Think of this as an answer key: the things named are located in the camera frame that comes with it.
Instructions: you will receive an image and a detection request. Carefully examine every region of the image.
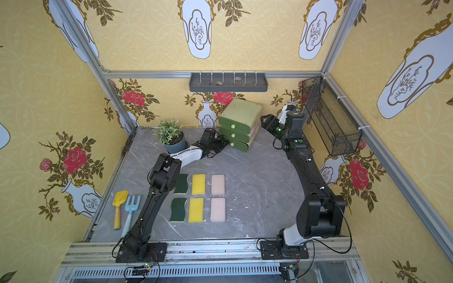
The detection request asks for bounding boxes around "black wire mesh basket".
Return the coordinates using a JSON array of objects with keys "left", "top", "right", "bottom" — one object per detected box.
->
[{"left": 302, "top": 77, "right": 362, "bottom": 156}]

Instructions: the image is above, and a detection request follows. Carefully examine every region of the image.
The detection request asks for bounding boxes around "green drawer cabinet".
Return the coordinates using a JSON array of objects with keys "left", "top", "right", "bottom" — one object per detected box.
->
[{"left": 218, "top": 99, "right": 262, "bottom": 152}]

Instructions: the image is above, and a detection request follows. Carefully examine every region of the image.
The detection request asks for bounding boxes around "green bottom drawer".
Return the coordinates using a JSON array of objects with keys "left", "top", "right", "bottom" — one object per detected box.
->
[{"left": 224, "top": 136, "right": 252, "bottom": 152}]

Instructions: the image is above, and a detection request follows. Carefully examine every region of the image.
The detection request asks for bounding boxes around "grey wall shelf tray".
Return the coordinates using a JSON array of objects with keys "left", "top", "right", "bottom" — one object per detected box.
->
[{"left": 189, "top": 71, "right": 269, "bottom": 93}]

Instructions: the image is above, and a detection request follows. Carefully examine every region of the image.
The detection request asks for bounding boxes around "yellow foam sponge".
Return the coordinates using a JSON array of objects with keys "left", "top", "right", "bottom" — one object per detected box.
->
[
  {"left": 188, "top": 198, "right": 204, "bottom": 223},
  {"left": 192, "top": 174, "right": 206, "bottom": 195}
]

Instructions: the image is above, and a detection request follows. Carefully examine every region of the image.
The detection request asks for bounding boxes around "light blue toy rake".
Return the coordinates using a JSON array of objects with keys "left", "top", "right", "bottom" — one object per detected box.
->
[{"left": 121, "top": 195, "right": 141, "bottom": 238}]

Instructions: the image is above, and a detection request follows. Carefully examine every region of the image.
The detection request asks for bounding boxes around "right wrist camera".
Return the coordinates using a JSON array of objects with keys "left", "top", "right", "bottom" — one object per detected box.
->
[{"left": 278, "top": 104, "right": 296, "bottom": 125}]

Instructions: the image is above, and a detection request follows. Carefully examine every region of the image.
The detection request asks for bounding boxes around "green scrub sponge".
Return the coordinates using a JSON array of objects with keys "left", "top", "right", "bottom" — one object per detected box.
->
[
  {"left": 174, "top": 174, "right": 188, "bottom": 195},
  {"left": 169, "top": 198, "right": 188, "bottom": 223}
]

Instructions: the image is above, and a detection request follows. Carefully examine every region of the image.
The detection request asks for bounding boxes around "potted green plant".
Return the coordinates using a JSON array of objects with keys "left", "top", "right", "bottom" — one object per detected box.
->
[{"left": 154, "top": 120, "right": 188, "bottom": 154}]

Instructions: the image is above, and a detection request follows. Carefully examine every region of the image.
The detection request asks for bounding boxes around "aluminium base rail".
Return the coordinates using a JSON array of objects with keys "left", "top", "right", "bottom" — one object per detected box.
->
[{"left": 54, "top": 237, "right": 369, "bottom": 283}]

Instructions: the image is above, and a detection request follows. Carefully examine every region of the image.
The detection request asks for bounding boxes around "pink foam sponge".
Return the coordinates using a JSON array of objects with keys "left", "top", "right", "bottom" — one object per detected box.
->
[
  {"left": 211, "top": 175, "right": 225, "bottom": 196},
  {"left": 210, "top": 198, "right": 226, "bottom": 222}
]

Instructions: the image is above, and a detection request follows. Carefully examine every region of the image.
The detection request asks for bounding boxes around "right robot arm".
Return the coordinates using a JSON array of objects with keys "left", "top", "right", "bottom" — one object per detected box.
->
[{"left": 260, "top": 111, "right": 346, "bottom": 259}]

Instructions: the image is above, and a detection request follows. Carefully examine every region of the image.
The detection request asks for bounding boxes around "green drawer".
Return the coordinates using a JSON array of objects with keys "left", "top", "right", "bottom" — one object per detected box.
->
[
  {"left": 219, "top": 126, "right": 256, "bottom": 143},
  {"left": 224, "top": 136, "right": 252, "bottom": 152},
  {"left": 218, "top": 117, "right": 256, "bottom": 134}
]

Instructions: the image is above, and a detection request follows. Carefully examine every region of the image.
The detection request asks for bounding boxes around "green top drawer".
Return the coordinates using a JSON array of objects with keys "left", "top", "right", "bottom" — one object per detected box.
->
[{"left": 218, "top": 117, "right": 256, "bottom": 134}]

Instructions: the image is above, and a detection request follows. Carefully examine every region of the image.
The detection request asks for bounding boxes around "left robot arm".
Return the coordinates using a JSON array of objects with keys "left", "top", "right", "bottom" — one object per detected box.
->
[{"left": 116, "top": 128, "right": 228, "bottom": 263}]

